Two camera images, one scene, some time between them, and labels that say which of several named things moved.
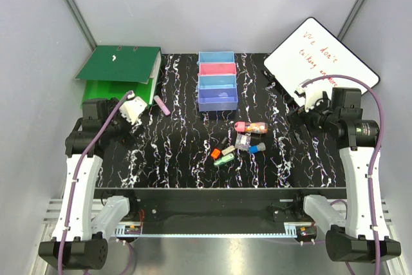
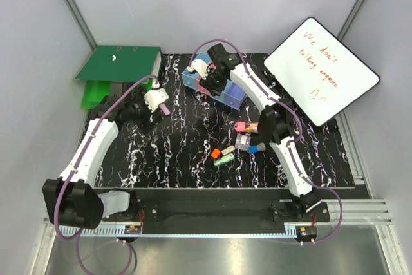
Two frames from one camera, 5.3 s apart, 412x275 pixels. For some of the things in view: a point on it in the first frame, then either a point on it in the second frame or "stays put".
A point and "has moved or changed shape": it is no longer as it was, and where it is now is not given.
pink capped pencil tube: x=255 y=127 stays put
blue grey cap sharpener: x=255 y=149 stays put
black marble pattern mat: x=259 y=146 stays put
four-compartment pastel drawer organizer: x=217 y=81 has moved or changed shape
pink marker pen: x=165 y=109 stays put
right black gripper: x=300 y=115 → x=215 y=91
